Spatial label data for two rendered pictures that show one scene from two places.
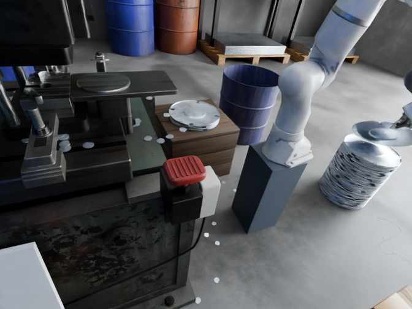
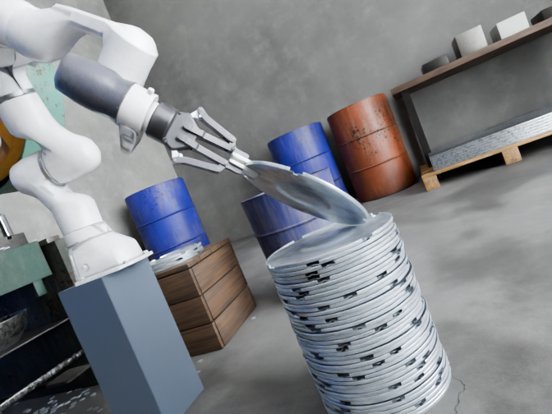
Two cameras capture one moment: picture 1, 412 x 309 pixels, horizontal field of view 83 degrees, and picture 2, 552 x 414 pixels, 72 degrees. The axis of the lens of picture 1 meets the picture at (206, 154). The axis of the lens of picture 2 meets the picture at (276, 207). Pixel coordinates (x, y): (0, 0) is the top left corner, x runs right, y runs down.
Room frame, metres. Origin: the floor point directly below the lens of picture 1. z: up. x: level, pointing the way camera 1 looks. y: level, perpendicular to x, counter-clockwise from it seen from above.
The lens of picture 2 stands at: (0.51, -1.50, 0.51)
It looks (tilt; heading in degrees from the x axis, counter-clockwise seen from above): 4 degrees down; 50
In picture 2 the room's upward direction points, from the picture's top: 22 degrees counter-clockwise
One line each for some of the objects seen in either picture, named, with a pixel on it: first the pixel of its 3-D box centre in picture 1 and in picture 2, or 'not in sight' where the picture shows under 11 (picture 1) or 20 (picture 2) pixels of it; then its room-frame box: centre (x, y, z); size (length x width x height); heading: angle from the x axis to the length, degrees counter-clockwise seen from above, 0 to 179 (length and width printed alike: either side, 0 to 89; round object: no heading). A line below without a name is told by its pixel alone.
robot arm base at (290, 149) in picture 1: (290, 138); (103, 246); (0.82, -0.34, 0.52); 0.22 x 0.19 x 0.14; 117
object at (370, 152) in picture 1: (371, 149); (327, 238); (1.10, -0.91, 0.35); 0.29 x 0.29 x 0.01
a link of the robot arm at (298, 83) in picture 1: (295, 98); (54, 193); (0.77, -0.28, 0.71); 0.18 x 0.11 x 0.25; 136
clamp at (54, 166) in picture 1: (41, 134); not in sight; (0.33, 0.31, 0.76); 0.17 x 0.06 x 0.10; 28
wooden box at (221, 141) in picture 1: (192, 141); (187, 299); (1.17, 0.10, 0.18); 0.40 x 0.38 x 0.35; 121
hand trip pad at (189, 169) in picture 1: (183, 181); not in sight; (0.30, 0.03, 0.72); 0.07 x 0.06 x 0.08; 118
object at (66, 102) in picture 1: (51, 94); not in sight; (0.49, 0.39, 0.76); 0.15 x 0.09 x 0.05; 28
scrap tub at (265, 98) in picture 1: (245, 105); (304, 235); (1.63, -0.24, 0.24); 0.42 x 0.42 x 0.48
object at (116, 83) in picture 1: (127, 103); not in sight; (0.56, 0.24, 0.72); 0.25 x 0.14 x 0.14; 118
